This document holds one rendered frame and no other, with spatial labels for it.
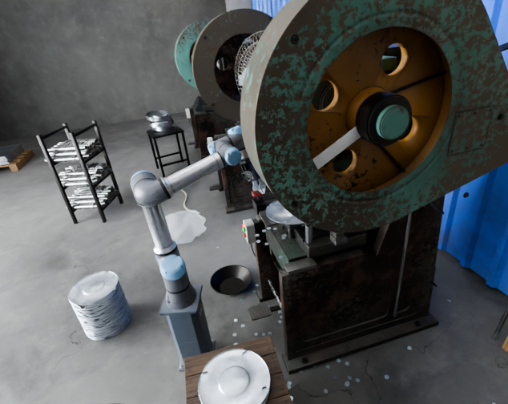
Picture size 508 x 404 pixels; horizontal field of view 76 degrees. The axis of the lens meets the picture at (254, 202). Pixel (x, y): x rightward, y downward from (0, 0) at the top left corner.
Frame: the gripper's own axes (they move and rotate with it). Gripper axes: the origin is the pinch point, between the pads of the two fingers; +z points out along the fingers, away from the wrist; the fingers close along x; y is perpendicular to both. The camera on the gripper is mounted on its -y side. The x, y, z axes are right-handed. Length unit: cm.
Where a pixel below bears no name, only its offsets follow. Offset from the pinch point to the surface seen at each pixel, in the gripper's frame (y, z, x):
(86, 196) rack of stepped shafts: -47, -15, -234
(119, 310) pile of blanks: 47, 42, -103
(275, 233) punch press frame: 4.7, 23.5, -0.4
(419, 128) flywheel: 8, -14, 77
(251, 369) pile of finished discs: 64, 53, 3
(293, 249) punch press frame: 14.6, 27.9, 12.8
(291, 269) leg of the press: 28.4, 29.5, 16.4
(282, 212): 5.1, 11.8, 9.0
